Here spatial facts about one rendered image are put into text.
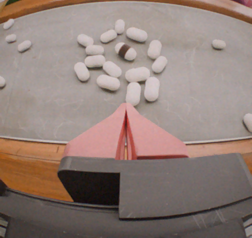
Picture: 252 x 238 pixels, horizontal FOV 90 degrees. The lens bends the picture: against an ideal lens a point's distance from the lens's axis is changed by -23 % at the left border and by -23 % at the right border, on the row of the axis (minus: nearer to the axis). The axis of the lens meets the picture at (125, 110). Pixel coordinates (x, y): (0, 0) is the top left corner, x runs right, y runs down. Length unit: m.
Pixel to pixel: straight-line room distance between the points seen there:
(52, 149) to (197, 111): 0.23
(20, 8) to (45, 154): 0.36
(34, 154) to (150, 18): 0.32
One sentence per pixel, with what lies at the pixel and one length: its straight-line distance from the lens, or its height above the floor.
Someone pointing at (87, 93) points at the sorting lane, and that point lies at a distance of 0.26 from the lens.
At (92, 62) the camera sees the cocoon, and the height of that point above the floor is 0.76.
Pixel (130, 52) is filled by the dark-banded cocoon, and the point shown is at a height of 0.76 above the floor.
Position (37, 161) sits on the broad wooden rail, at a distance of 0.25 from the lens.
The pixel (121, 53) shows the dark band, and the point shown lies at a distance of 0.26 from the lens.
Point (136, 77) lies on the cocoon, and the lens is 0.24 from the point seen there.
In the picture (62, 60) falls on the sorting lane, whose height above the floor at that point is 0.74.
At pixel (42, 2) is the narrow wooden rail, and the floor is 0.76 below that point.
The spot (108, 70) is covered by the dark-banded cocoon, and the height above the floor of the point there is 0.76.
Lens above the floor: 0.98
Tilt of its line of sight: 77 degrees down
